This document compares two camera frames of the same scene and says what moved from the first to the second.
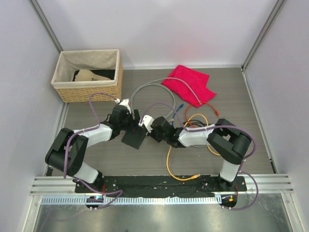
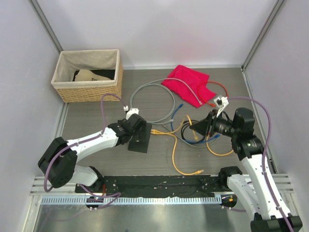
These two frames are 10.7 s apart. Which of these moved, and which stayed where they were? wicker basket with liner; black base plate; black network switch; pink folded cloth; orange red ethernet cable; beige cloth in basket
Moved: black network switch; orange red ethernet cable
Stayed: beige cloth in basket; pink folded cloth; black base plate; wicker basket with liner
